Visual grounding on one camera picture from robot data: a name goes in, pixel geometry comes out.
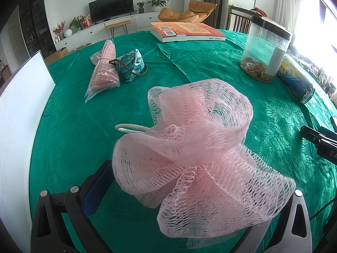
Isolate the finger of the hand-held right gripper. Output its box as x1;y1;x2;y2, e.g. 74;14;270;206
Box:
300;125;329;148

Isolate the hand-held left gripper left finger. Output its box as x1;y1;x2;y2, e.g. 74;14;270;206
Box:
31;159;114;253

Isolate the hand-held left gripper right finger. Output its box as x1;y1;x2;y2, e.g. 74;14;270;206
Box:
243;189;312;253

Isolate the pink mesh bath loofah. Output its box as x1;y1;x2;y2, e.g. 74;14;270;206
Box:
112;78;297;249

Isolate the blue yellow snack packet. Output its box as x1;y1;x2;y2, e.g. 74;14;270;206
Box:
276;54;316;104

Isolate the green tablecloth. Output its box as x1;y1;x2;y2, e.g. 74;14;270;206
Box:
29;29;337;253

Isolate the clear jar with black lid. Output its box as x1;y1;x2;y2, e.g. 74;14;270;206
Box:
240;16;294;84

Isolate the white board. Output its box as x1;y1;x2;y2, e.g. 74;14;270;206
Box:
0;51;56;234

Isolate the pink face mask packet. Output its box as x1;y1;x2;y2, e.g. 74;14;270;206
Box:
84;39;121;103

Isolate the white curtain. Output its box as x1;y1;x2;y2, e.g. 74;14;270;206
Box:
274;0;309;32

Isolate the wooden chair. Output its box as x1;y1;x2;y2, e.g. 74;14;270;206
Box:
229;5;254;34

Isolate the teal patterned pouch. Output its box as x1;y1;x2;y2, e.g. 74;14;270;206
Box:
109;49;148;83

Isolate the cardboard box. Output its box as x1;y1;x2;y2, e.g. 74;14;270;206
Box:
45;47;69;65

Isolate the orange book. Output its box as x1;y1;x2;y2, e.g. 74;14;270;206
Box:
150;22;226;43

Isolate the white vase with red flowers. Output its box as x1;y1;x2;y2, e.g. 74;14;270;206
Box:
53;21;73;39

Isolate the white television cabinet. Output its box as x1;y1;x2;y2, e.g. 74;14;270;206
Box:
55;12;164;48

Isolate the orange lounge chair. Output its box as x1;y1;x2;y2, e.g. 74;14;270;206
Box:
158;0;218;23

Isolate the wooden stool with metal legs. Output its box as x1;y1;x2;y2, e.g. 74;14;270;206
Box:
104;20;131;38

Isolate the bushy potted plant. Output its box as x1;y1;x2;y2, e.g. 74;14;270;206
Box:
69;16;85;31

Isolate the dark bookshelf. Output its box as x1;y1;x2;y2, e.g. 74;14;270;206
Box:
20;0;57;58

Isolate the black television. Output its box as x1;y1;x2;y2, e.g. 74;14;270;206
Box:
88;0;134;23

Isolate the large potted green plant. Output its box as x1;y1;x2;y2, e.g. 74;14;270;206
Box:
146;0;169;12

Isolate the black cable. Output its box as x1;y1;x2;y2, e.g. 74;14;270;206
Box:
309;197;337;220

